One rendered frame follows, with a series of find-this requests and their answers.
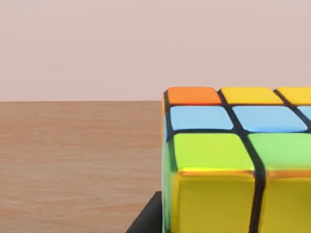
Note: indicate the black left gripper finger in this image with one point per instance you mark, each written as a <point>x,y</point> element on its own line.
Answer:
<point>150,216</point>

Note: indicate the multicoloured puzzle cube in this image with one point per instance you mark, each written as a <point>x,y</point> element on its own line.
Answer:
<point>233,160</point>

